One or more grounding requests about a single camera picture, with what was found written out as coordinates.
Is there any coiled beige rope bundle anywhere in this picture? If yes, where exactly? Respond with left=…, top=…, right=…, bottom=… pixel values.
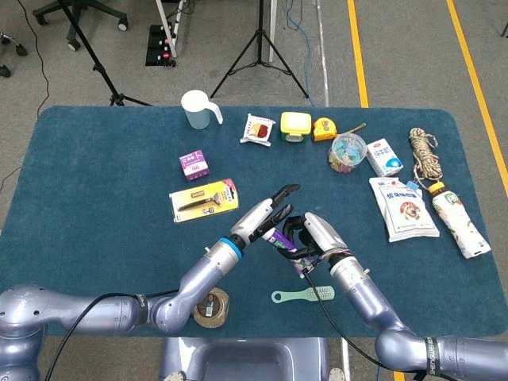
left=409, top=127, right=444, bottom=191

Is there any black office chair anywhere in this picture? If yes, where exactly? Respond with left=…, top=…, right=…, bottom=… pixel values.
left=32, top=0, right=129, bottom=52

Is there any black light stand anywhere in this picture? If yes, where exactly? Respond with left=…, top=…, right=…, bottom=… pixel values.
left=57, top=0, right=152, bottom=107

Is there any black right hand cable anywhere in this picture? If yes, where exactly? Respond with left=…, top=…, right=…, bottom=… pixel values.
left=303, top=273, right=457, bottom=381

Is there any purple white toothpaste tube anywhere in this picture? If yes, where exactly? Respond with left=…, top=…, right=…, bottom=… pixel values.
left=261, top=228, right=318, bottom=283

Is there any black-lidded jar of seeds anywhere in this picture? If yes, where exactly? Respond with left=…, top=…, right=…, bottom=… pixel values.
left=192, top=287, right=230, bottom=329

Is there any yellow tape measure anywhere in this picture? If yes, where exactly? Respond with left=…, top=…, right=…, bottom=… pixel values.
left=312, top=117, right=339, bottom=143

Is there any white printed pouch bag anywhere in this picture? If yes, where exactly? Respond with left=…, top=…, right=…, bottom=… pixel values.
left=368, top=176, right=441, bottom=243

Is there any white tissue pack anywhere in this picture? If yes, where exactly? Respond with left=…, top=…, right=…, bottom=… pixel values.
left=365, top=137, right=404, bottom=178

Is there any thin black floor cable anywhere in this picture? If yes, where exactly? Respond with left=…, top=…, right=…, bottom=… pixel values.
left=16, top=0, right=51, bottom=118

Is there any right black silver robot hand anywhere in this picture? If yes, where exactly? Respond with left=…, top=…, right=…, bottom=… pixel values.
left=279, top=212, right=350, bottom=261

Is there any black tripod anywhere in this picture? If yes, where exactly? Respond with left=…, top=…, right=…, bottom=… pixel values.
left=210, top=0, right=310, bottom=99

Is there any white red snack packet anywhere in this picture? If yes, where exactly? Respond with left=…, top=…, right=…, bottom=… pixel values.
left=240, top=113, right=276, bottom=148

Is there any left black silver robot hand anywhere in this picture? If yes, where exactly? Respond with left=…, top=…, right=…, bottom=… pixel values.
left=229, top=183, right=302, bottom=246

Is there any black power strip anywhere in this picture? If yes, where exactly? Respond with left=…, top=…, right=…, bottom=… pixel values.
left=144, top=24, right=178, bottom=67

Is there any gold tape measure strap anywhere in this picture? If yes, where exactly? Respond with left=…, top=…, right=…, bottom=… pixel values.
left=337, top=122, right=367, bottom=138

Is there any blue floor cable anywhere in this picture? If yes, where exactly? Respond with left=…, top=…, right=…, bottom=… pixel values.
left=285, top=0, right=318, bottom=107

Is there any yellow-capped drink bottle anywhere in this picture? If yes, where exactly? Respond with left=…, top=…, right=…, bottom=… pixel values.
left=427, top=181, right=492, bottom=260

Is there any small purple box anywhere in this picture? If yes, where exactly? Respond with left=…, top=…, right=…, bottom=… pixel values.
left=178, top=149, right=210, bottom=183

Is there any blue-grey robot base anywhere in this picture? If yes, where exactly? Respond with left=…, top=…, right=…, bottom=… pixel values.
left=158, top=337, right=346, bottom=381

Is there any yellow razor blister pack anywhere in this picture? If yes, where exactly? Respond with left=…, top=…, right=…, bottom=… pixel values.
left=168, top=178, right=241, bottom=224

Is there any light blue white-handled pitcher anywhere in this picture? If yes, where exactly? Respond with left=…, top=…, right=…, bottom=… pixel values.
left=180, top=90, right=224, bottom=130

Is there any clear jar of binder clips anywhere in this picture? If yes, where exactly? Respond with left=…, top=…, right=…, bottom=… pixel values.
left=327, top=133, right=368, bottom=175

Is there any blue fabric table mat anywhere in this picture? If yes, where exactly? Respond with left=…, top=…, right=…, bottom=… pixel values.
left=0, top=105, right=508, bottom=339

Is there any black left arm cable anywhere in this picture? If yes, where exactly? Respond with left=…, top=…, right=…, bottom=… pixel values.
left=43, top=290, right=179, bottom=381

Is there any yellow-lidded green box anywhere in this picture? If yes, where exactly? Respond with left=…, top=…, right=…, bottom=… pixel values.
left=279, top=111, right=313, bottom=143

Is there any black caster chair base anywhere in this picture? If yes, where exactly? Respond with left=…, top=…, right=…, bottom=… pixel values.
left=0, top=29, right=29, bottom=79

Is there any white slanted table leg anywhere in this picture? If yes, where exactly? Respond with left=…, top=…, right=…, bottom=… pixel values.
left=155, top=0, right=186, bottom=56

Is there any white upright post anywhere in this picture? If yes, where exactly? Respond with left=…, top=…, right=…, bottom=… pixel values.
left=267, top=0, right=278, bottom=64

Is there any mint green scrubbing brush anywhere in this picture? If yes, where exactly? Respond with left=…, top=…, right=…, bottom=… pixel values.
left=271, top=285, right=336, bottom=305

